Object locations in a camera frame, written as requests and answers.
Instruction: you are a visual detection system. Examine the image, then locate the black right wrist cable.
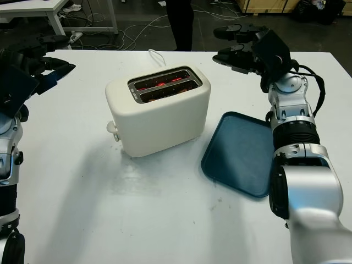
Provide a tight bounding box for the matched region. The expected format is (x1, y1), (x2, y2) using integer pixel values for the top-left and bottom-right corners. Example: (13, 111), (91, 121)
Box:
(288, 59), (327, 115)

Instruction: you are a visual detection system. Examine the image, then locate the white desk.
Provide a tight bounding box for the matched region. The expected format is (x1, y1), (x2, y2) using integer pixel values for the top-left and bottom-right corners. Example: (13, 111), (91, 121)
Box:
(0, 0), (119, 50)

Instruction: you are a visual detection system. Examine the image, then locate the person in black trousers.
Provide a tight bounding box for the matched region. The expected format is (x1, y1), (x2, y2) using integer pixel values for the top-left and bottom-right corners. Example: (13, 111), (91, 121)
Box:
(166, 0), (193, 52)

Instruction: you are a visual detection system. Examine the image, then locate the dark blue plastic tray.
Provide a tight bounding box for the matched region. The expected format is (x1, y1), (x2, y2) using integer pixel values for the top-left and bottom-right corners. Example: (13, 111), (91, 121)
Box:
(200, 111), (276, 199)

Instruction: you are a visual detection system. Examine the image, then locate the white toaster power cord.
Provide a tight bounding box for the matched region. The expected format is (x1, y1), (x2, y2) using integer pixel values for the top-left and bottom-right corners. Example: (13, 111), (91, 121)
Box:
(148, 48), (168, 67)

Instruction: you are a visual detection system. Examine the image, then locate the white floor cable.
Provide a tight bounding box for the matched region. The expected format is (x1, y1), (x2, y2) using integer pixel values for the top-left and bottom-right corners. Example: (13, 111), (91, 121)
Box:
(118, 15), (177, 51)
(192, 5), (248, 21)

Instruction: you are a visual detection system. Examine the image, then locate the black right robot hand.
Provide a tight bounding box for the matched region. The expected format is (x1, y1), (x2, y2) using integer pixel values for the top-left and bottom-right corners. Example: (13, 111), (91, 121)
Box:
(213, 24), (272, 93)

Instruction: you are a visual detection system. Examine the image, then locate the wooden crate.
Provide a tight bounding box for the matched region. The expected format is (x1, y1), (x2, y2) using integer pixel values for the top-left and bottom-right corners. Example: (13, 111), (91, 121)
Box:
(238, 0), (299, 14)

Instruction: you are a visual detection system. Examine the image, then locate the black bag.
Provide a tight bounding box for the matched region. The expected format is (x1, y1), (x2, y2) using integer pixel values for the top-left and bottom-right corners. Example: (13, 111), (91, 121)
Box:
(291, 0), (347, 25)

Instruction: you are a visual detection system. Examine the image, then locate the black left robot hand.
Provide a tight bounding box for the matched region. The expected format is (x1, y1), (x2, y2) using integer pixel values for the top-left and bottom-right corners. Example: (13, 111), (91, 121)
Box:
(0, 34), (76, 96)

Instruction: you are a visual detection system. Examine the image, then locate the white sneaker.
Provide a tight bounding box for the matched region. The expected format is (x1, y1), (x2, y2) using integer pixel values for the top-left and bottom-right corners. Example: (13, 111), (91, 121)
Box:
(62, 0), (83, 12)

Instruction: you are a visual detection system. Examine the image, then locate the cream white two-slot toaster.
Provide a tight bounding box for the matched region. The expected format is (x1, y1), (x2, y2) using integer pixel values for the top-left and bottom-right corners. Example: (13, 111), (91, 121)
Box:
(104, 65), (212, 158)

